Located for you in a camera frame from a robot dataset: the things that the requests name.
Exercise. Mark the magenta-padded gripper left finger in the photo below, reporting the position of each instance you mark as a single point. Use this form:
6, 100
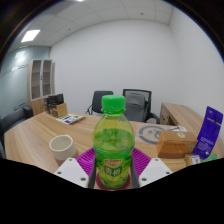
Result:
85, 161

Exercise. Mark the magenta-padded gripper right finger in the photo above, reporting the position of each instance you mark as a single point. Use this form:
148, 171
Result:
143, 163

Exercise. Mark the green drink bottle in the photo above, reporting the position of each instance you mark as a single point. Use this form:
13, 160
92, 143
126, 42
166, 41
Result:
113, 146

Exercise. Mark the white and brown cup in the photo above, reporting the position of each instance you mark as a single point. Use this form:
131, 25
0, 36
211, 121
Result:
62, 146

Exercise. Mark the brown cardboard box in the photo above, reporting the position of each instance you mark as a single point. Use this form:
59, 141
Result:
176, 144

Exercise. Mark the green and white leaflet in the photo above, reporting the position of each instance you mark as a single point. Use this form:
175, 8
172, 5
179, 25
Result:
70, 118

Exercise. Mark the small yellow box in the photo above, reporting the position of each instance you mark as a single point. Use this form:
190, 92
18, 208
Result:
191, 160

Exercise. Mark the white paper sheet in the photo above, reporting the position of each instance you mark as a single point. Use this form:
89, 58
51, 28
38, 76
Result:
179, 128

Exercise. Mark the small wooden box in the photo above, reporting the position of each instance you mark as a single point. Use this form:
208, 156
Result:
61, 110

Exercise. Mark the grey mesh office chair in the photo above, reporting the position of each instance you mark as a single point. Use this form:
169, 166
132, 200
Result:
136, 105

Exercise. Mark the wooden side desk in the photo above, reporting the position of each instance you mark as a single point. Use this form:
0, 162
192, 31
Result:
180, 115

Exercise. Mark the black office chair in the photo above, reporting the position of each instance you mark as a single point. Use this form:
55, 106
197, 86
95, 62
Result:
101, 101

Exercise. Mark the purple upright package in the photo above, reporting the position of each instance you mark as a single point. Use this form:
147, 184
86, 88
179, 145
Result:
207, 133

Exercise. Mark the dark sofa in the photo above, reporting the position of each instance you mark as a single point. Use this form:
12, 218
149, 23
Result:
11, 121

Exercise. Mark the wooden shelf unit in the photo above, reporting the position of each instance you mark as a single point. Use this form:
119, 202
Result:
40, 86

